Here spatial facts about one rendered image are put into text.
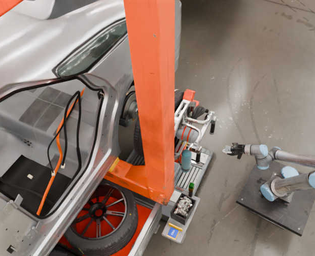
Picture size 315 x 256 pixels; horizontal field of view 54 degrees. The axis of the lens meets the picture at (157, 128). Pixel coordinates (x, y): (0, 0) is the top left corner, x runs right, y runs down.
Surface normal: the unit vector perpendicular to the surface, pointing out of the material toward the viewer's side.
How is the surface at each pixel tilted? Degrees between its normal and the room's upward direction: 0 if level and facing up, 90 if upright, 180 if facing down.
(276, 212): 0
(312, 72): 0
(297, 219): 0
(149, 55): 90
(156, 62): 90
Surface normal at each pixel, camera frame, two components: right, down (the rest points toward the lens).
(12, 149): 0.70, -0.10
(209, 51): -0.04, -0.62
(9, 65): 0.47, -0.43
